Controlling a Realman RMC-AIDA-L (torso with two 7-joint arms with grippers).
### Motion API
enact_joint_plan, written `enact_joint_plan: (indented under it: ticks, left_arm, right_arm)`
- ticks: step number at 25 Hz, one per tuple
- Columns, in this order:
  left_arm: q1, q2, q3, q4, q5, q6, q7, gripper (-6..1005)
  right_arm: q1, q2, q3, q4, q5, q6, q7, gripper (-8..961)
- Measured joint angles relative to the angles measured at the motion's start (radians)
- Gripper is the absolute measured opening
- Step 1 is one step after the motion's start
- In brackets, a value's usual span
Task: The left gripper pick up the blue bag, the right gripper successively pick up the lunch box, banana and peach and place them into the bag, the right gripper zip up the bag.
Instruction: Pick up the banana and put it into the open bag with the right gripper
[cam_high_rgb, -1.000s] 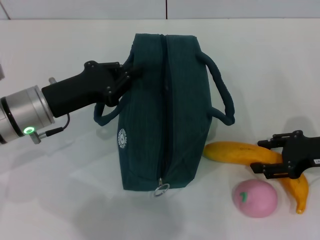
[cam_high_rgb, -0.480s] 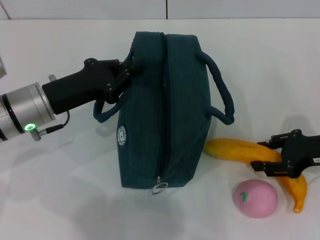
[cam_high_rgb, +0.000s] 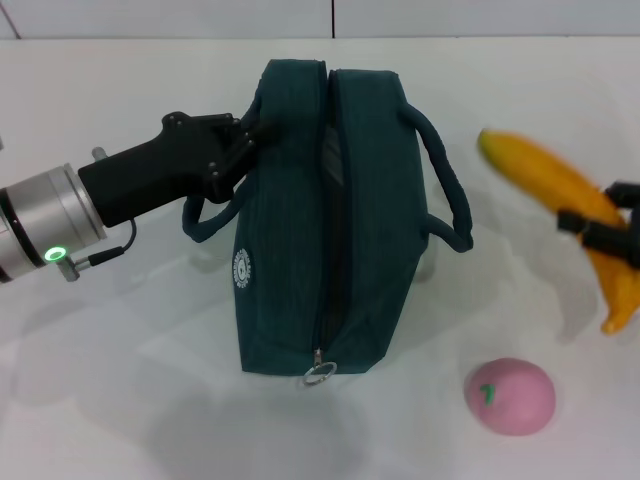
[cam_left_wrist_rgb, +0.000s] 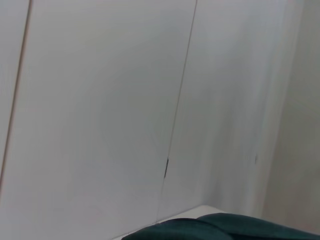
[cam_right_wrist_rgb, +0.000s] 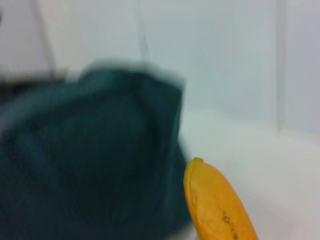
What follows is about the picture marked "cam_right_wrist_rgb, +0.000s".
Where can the dark teal zippered lunch bag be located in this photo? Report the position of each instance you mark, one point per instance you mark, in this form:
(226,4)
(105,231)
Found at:
(87,162)

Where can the yellow banana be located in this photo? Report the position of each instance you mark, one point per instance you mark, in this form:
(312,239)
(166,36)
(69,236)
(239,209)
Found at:
(215,205)

